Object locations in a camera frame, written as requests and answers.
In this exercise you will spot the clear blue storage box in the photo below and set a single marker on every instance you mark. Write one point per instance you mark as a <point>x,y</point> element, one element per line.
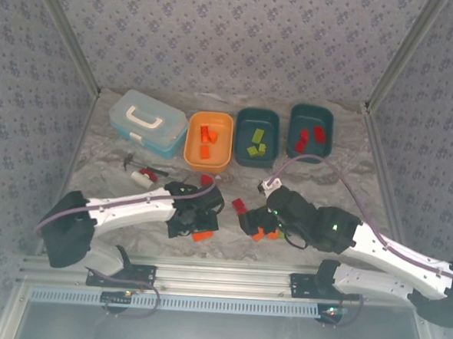
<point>157,104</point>

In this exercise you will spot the aluminium table side rail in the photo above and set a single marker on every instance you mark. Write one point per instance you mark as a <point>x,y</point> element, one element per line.
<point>382,167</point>
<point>75,152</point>

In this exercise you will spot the small orange lego brick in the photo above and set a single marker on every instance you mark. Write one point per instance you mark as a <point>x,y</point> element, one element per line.
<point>213,137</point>
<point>272,235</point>

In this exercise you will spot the long orange lego brick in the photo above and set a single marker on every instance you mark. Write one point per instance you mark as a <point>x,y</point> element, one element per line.
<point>204,133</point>
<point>202,237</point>

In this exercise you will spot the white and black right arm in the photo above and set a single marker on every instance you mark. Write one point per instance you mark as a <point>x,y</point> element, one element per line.
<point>390,264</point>

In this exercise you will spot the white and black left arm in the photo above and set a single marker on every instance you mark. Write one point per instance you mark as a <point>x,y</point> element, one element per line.
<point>131,211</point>

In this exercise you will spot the small green lego brick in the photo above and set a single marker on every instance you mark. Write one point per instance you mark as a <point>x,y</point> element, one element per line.
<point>280,234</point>
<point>252,151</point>
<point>262,148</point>

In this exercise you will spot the orange plastic container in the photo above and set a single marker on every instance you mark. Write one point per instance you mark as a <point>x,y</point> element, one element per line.
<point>219,155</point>

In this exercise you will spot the dark teal plastic container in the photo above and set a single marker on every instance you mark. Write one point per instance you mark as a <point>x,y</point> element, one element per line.
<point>312,117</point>
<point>269,122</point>

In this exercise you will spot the aluminium mounting rail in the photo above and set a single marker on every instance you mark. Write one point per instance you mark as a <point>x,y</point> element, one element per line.
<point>220,276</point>

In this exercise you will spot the aluminium frame post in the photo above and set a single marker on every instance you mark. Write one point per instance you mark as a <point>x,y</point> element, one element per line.
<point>67,33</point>
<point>404,53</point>

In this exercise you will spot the small black toy hammer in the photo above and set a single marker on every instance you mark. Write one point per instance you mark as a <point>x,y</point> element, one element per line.
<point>128,161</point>

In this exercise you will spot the long red lego brick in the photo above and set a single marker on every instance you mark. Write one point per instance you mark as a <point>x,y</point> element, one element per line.
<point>304,135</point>
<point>206,180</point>

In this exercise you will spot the small white scrap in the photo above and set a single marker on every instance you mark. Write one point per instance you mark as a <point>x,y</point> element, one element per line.
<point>217,176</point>

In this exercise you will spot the long green lego brick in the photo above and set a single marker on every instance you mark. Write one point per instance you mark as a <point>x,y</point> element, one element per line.
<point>258,135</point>

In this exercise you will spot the small circuit board with LED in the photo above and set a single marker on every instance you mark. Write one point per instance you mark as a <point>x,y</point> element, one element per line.
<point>331,311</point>
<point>116,297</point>

